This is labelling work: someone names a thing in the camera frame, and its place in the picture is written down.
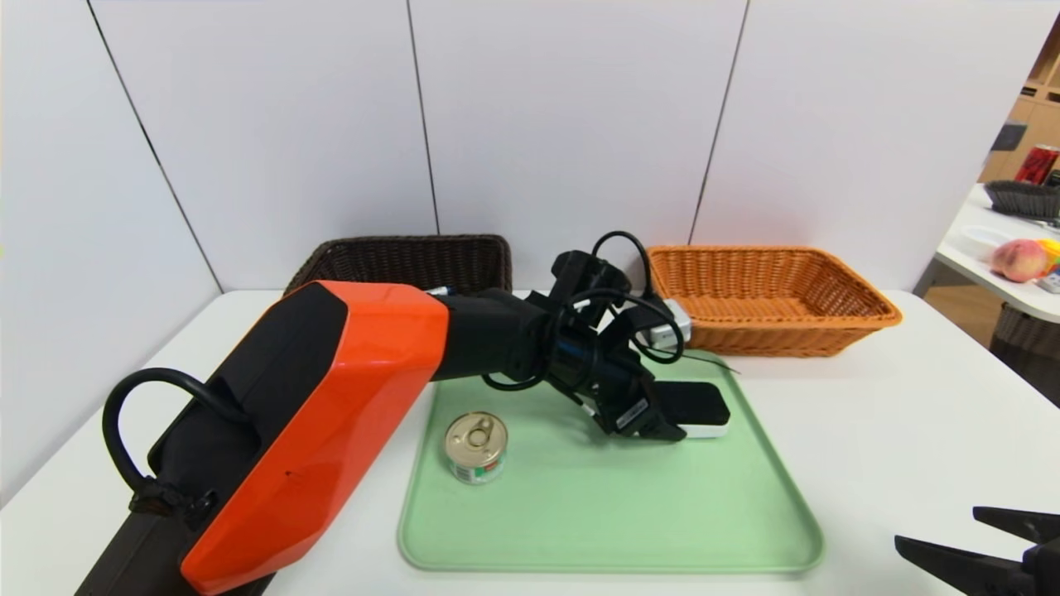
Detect dark brown wicker basket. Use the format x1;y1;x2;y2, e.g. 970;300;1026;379
284;234;514;297

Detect wooden shelf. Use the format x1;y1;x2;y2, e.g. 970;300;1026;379
977;17;1060;183

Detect small dark grey basket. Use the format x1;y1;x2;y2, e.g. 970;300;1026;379
984;180;1060;220

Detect light green plastic tray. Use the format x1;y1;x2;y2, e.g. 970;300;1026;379
398;348;826;574

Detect white side table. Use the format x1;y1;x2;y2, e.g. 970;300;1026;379
936;184;1060;324

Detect orange wicker basket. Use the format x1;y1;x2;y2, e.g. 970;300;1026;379
646;245;903;358

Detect small gold-lid food can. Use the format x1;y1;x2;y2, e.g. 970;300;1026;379
445;411;509;486

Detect black white whiteboard eraser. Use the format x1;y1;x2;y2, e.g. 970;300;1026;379
654;381;731;440

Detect grey perforated bin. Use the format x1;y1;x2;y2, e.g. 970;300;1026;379
990;302;1060;369

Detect pink peach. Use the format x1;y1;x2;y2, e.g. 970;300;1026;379
991;239;1050;284

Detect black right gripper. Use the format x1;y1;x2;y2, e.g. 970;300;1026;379
894;506;1060;596

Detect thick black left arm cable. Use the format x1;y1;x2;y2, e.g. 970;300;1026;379
102;368;249;497

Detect red drink can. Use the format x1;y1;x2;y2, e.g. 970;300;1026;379
1015;145;1060;187

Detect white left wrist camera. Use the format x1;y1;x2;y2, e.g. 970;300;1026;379
644;298;693;348

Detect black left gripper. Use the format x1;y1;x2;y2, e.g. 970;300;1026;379
552;339;687;441

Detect white bowl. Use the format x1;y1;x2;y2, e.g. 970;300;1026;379
952;225;1007;262

